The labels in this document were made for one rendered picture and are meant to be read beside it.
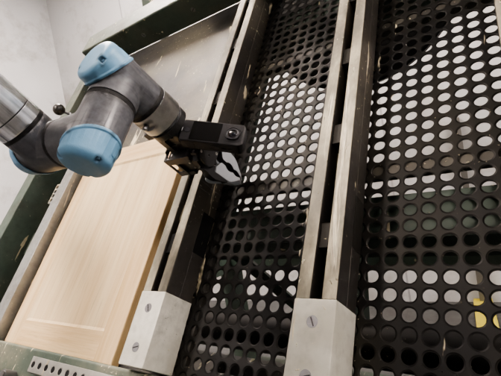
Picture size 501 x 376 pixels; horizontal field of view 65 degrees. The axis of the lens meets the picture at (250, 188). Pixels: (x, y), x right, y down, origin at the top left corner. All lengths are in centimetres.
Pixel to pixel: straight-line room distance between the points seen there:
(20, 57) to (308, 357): 480
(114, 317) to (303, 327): 46
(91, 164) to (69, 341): 51
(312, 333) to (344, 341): 4
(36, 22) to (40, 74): 61
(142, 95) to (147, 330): 38
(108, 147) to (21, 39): 464
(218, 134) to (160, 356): 38
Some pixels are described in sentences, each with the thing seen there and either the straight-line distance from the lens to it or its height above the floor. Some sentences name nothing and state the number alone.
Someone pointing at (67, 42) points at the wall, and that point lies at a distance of 524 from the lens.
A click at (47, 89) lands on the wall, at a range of 513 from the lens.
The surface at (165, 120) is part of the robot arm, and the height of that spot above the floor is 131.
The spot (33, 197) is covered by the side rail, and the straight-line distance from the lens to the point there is 154.
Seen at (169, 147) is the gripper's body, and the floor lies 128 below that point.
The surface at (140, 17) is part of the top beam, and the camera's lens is 161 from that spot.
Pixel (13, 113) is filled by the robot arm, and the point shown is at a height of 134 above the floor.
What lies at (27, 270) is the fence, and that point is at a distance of 125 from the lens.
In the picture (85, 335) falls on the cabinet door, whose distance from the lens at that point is 94.
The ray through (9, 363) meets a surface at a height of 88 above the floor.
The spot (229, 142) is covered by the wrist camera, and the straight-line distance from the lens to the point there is 66.
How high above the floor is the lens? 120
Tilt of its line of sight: 2 degrees down
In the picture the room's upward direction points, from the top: 10 degrees counter-clockwise
